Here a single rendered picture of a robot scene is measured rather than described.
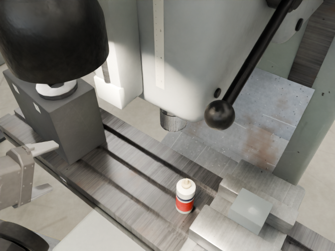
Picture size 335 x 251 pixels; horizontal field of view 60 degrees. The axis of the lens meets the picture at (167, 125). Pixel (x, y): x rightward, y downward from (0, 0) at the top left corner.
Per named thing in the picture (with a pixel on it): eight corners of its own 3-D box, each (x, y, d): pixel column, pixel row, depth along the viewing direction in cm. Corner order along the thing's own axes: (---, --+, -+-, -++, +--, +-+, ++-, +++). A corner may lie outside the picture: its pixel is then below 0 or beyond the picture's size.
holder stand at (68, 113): (70, 166, 74) (46, 108, 60) (27, 124, 85) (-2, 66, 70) (107, 140, 80) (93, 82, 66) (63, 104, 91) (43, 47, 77)
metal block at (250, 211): (254, 241, 53) (261, 227, 48) (224, 223, 55) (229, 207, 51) (265, 219, 56) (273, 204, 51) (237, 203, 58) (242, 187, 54)
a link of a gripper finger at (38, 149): (60, 149, 58) (31, 157, 53) (51, 142, 59) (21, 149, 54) (61, 142, 57) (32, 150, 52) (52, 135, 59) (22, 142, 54)
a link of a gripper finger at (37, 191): (46, 181, 63) (18, 191, 58) (55, 189, 61) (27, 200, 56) (45, 187, 63) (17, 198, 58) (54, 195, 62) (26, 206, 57)
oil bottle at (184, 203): (186, 217, 64) (189, 191, 57) (172, 207, 66) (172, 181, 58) (196, 204, 67) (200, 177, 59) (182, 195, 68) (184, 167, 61)
